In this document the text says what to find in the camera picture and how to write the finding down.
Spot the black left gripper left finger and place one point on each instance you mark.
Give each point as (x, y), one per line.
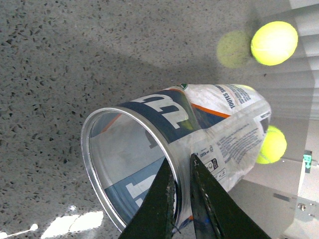
(155, 217)

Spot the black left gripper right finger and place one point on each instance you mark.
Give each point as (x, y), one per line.
(215, 213)

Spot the Wilson tennis ball can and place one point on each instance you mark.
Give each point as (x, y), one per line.
(124, 146)

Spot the far Wilson tennis ball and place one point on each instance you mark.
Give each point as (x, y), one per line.
(273, 147)

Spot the rightmost tennis ball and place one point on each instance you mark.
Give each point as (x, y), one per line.
(274, 43)

